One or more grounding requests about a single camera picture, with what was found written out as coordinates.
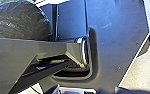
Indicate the small white base box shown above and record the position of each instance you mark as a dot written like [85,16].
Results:
[74,90]

